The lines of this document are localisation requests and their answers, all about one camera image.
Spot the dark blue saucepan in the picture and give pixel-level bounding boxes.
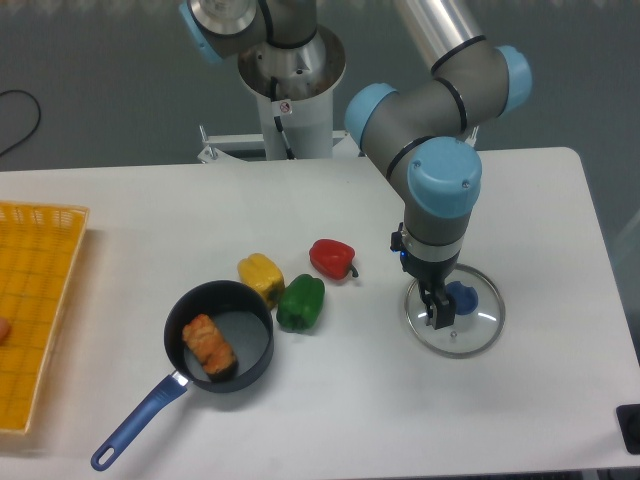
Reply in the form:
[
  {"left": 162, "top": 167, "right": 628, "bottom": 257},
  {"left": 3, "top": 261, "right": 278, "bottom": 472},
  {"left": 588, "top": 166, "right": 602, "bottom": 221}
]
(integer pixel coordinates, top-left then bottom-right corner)
[{"left": 90, "top": 280, "right": 274, "bottom": 471}]

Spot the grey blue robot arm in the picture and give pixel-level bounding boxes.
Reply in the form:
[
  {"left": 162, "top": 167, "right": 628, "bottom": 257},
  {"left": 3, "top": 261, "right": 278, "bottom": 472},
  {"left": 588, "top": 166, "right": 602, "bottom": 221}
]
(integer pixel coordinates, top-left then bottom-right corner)
[{"left": 179, "top": 1, "right": 532, "bottom": 329}]

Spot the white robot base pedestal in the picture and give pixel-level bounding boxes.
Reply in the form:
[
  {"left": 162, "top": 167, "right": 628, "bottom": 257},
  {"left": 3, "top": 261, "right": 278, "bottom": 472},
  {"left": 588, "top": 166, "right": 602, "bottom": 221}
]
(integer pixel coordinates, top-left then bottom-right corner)
[{"left": 238, "top": 25, "right": 346, "bottom": 160}]

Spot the yellow woven basket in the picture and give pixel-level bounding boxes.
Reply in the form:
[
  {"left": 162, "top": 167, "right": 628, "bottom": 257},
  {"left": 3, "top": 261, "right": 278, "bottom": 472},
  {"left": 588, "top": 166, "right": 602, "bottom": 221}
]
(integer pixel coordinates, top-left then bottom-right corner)
[{"left": 1, "top": 201, "right": 90, "bottom": 435}]

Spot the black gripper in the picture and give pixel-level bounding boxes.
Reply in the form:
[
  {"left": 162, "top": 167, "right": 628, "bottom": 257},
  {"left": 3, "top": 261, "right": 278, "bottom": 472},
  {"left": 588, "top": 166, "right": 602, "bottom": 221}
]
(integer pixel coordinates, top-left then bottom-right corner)
[{"left": 390, "top": 222, "right": 461, "bottom": 330}]

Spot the white metal mounting frame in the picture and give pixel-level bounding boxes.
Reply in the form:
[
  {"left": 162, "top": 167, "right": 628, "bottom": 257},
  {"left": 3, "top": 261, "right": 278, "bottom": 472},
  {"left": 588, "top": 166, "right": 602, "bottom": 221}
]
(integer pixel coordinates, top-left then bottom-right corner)
[{"left": 197, "top": 125, "right": 364, "bottom": 164}]

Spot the glass pot lid blue knob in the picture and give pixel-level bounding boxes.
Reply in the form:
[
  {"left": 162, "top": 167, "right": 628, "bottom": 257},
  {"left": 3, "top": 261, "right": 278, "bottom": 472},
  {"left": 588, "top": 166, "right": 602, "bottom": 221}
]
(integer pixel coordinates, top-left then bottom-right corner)
[{"left": 403, "top": 263, "right": 506, "bottom": 359}]

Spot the yellow bell pepper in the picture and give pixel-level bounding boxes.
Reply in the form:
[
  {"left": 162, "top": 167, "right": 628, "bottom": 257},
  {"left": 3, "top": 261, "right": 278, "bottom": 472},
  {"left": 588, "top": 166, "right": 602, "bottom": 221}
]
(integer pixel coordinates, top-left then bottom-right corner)
[{"left": 237, "top": 253, "right": 285, "bottom": 309}]

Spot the green bell pepper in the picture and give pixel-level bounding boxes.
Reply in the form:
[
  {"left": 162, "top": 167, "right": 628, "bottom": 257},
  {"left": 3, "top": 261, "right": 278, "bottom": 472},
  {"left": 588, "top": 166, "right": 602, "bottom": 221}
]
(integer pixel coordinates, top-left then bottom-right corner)
[{"left": 276, "top": 274, "right": 325, "bottom": 331}]

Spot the grilled meat piece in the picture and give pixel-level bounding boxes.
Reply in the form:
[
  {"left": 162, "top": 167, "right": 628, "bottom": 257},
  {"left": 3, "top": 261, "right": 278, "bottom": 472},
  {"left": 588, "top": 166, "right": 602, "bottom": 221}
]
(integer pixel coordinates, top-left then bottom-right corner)
[{"left": 182, "top": 314, "right": 238, "bottom": 381}]

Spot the red bell pepper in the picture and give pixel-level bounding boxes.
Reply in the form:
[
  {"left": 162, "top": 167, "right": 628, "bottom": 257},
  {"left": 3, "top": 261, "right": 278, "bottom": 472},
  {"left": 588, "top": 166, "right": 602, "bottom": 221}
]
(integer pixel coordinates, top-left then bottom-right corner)
[{"left": 309, "top": 239, "right": 359, "bottom": 281}]

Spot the black device at table edge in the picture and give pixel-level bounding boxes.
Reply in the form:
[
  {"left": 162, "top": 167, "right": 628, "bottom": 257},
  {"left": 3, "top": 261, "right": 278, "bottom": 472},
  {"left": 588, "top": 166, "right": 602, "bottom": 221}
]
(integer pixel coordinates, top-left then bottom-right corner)
[{"left": 616, "top": 404, "right": 640, "bottom": 455}]

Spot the black cable on floor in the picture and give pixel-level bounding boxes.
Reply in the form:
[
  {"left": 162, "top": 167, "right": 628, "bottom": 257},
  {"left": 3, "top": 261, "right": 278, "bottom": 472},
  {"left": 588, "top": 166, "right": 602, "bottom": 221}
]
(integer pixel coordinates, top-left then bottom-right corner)
[{"left": 0, "top": 89, "right": 42, "bottom": 157}]

